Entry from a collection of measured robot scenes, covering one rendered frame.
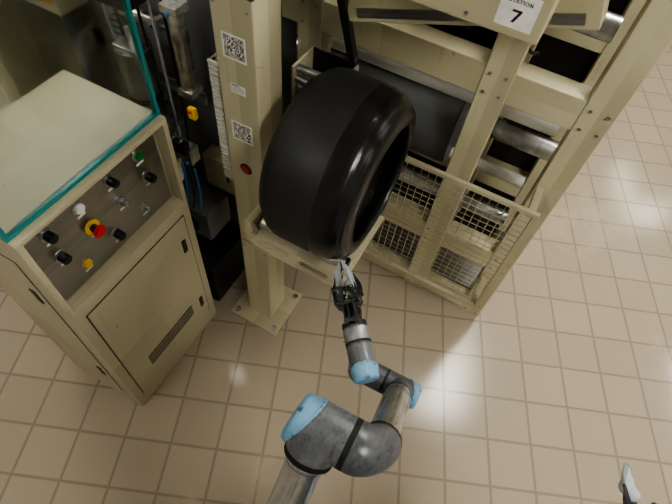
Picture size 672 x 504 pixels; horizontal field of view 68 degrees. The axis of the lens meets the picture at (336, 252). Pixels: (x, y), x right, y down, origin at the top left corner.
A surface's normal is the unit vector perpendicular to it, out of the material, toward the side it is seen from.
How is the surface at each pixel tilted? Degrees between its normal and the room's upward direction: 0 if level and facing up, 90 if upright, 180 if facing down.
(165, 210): 0
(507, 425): 0
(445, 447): 0
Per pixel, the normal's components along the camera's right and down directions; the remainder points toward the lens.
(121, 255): 0.08, -0.55
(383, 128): 0.59, -0.03
